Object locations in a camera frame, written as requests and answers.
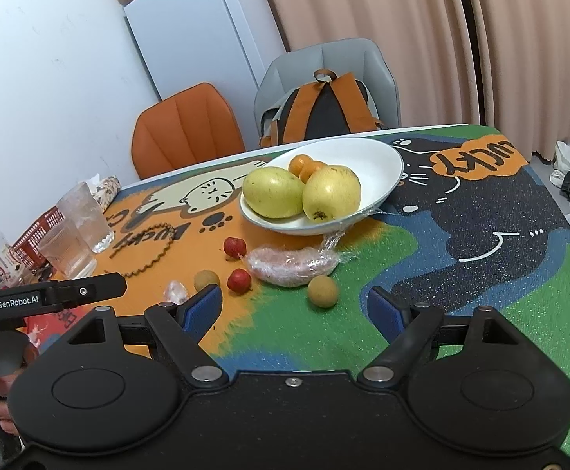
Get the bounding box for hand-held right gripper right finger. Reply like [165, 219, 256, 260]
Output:
[358, 288, 518, 387]

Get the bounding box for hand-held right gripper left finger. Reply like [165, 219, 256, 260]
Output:
[65, 286, 229, 387]

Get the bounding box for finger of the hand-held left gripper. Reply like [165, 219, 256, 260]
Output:
[64, 274, 128, 307]

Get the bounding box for small brown longan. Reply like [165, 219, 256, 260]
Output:
[194, 270, 221, 295]
[307, 275, 339, 308]

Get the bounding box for long pale pink wedge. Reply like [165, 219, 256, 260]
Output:
[246, 234, 345, 287]

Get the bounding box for round yellow mango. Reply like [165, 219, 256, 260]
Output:
[303, 165, 362, 221]

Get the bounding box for greenish yellow mango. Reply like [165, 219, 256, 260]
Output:
[243, 167, 305, 219]

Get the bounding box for white bowl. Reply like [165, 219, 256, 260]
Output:
[239, 138, 404, 236]

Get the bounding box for small orange mandarin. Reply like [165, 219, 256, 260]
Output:
[289, 155, 315, 177]
[299, 161, 327, 183]

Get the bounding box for clear drinking glass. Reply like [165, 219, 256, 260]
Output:
[56, 182, 115, 254]
[38, 218, 98, 279]

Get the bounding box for red plastic basket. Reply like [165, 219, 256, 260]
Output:
[11, 206, 65, 268]

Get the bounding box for orange chair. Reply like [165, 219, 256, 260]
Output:
[132, 83, 247, 179]

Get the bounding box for orange and black backpack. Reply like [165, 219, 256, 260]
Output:
[260, 69, 384, 148]

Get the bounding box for grey chair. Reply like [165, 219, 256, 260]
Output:
[254, 38, 402, 148]

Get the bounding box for white refrigerator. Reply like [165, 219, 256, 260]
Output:
[123, 0, 288, 101]

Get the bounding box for pink curtain panel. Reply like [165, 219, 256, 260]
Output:
[461, 0, 570, 157]
[253, 0, 482, 128]

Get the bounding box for brown bead string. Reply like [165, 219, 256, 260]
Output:
[111, 225, 175, 277]

